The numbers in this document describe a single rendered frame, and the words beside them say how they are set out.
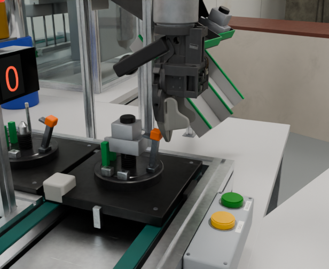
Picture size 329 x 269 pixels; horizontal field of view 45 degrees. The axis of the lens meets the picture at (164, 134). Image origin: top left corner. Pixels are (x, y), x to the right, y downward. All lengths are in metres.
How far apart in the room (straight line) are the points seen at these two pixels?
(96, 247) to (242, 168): 0.53
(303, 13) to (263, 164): 5.35
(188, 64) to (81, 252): 0.36
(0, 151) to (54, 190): 0.13
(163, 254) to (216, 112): 0.53
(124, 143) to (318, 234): 0.43
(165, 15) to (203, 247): 0.36
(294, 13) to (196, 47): 5.84
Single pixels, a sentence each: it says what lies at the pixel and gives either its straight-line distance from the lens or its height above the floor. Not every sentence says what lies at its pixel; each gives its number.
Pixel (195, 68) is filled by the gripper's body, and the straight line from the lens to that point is 0.66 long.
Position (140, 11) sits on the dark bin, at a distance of 0.97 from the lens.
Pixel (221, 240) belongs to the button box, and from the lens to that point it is 0.65.
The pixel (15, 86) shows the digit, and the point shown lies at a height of 1.19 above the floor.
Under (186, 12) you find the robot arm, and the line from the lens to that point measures 0.66.
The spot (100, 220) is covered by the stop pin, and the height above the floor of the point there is 0.94.
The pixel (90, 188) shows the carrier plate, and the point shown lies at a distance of 0.78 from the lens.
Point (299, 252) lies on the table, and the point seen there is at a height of 0.86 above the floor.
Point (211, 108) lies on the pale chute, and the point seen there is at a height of 1.02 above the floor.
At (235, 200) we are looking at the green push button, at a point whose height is 0.97.
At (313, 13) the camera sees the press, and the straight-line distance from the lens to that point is 6.32.
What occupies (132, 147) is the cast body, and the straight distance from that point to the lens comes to 0.76.
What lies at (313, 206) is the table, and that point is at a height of 0.86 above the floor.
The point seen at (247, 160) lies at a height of 0.86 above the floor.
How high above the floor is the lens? 1.34
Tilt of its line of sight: 21 degrees down
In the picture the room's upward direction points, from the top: straight up
